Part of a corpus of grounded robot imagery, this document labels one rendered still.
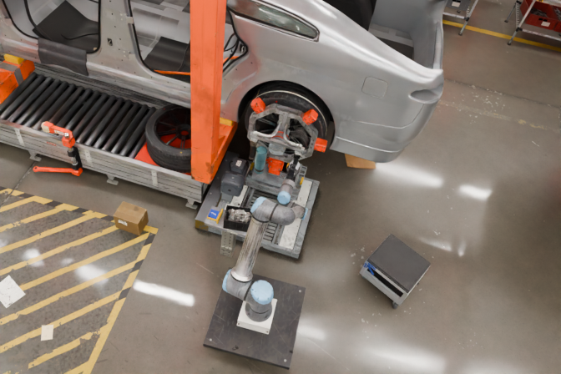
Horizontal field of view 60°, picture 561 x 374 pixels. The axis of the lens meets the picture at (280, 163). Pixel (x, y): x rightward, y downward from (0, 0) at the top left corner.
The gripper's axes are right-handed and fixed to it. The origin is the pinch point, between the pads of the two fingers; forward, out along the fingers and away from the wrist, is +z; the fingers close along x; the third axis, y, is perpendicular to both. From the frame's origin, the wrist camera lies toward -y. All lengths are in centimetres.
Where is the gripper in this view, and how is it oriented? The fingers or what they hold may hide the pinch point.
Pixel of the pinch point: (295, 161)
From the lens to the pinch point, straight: 371.5
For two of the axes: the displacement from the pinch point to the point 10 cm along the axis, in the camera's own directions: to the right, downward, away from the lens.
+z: 2.6, -7.1, 6.6
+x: 9.6, 2.8, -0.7
